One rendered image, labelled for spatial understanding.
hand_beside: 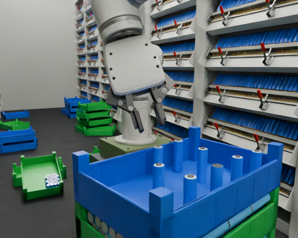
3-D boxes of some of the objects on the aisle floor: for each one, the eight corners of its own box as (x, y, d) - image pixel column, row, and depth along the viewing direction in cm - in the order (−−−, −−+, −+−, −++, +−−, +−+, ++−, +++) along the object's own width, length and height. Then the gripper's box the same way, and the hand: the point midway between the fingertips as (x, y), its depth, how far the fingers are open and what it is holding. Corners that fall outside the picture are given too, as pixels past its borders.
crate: (63, 193, 153) (63, 182, 149) (23, 200, 144) (22, 189, 140) (56, 161, 176) (55, 151, 172) (21, 166, 167) (20, 155, 164)
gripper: (77, 39, 48) (107, 140, 46) (167, 17, 50) (199, 113, 48) (83, 55, 55) (109, 143, 53) (161, 35, 57) (189, 119, 55)
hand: (148, 118), depth 51 cm, fingers open, 3 cm apart
